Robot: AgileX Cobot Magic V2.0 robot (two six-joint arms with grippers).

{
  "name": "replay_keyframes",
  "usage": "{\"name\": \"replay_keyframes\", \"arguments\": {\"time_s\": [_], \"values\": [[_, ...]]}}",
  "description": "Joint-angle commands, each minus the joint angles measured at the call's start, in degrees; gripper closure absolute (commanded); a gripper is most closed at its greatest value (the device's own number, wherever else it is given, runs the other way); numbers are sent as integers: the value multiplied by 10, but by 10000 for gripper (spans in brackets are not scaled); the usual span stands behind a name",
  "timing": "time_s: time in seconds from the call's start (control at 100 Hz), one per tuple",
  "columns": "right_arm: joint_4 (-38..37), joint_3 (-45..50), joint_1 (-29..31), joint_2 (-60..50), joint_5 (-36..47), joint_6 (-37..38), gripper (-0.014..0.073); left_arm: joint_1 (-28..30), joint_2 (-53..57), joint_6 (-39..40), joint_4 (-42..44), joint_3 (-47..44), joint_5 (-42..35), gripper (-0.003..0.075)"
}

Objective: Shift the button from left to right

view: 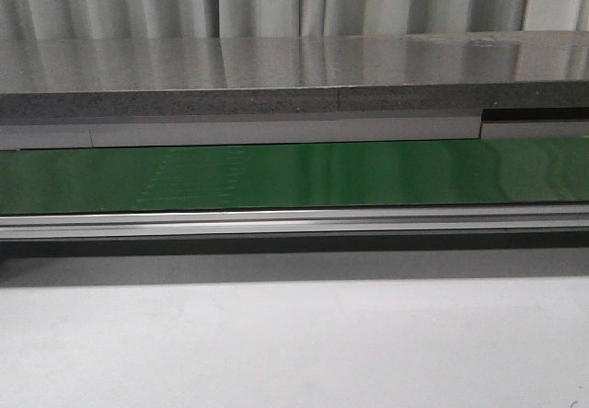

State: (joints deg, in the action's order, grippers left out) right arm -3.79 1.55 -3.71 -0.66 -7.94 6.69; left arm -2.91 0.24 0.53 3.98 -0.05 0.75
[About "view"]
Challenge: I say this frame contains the green conveyor belt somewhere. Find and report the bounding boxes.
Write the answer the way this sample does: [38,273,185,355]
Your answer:
[1,137,588,215]

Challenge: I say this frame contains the grey pleated curtain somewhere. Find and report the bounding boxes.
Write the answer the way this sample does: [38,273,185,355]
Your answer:
[1,0,588,40]

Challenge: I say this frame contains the grey rear conveyor rail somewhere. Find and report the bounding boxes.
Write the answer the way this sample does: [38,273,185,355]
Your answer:
[1,107,588,150]

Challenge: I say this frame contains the aluminium front conveyor rail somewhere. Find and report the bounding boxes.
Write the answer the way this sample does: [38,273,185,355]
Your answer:
[1,204,588,240]

